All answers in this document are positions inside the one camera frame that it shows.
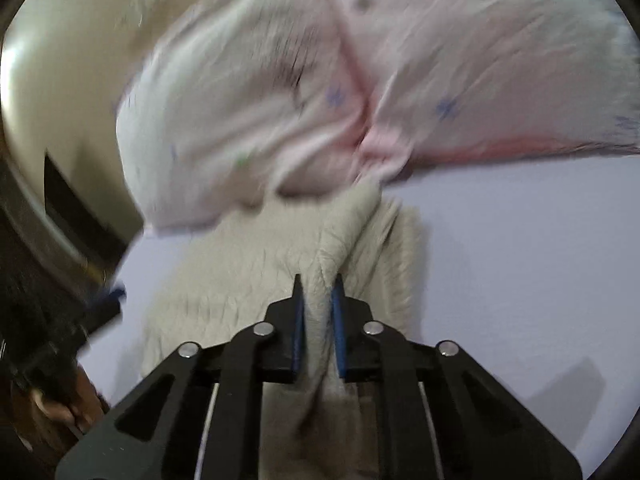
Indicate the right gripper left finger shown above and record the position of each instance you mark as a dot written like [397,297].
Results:
[198,414]

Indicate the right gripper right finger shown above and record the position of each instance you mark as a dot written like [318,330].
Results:
[440,414]

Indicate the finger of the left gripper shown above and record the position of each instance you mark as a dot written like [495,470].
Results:
[104,310]

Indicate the cream knitted small garment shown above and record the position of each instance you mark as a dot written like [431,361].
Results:
[321,427]

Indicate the person's hand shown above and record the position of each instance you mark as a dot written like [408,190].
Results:
[81,406]

